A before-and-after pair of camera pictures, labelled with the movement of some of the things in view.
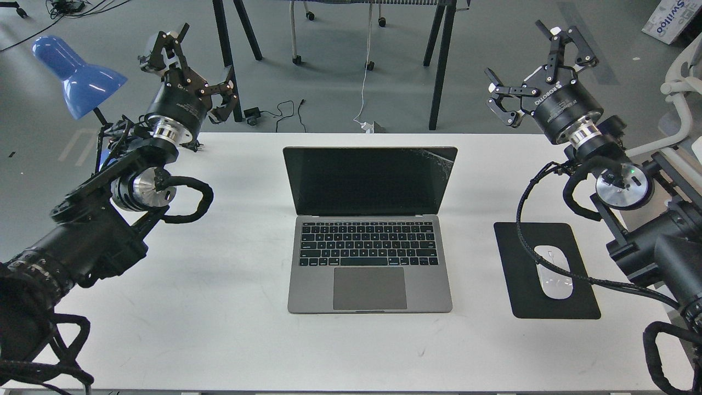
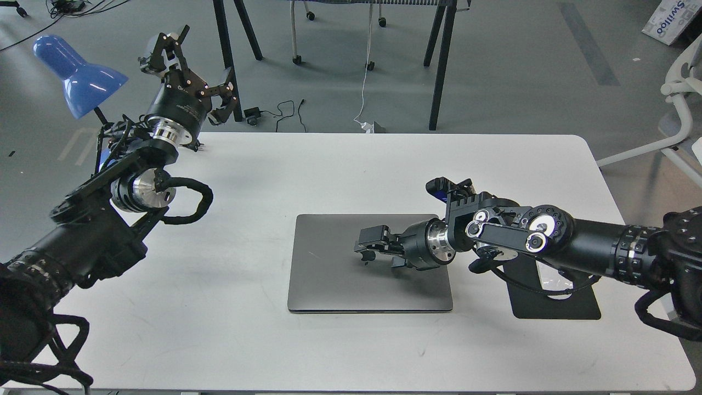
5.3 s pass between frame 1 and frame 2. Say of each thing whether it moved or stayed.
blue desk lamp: stayed
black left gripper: stayed
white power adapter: stayed
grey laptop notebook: moved
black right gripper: moved
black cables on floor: stayed
